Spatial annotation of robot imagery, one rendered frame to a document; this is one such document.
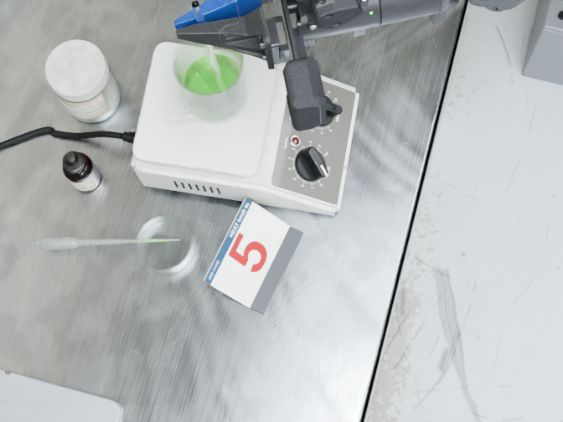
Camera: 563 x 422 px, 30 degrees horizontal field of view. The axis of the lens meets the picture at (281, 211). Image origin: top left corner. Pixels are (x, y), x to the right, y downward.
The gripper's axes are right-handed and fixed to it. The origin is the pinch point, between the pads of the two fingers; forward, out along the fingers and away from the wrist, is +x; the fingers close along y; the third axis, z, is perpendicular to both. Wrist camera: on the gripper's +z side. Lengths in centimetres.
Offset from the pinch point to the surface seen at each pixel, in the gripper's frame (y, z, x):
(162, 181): 5.1, -21.3, 9.0
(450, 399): 30.6, -25.6, -13.6
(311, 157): 6.5, -19.0, -5.4
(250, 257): 13.7, -23.6, 2.1
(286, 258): 14.2, -25.2, -1.2
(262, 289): 16.7, -25.1, 1.6
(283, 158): 5.9, -19.4, -2.9
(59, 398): 23.2, -24.3, 22.4
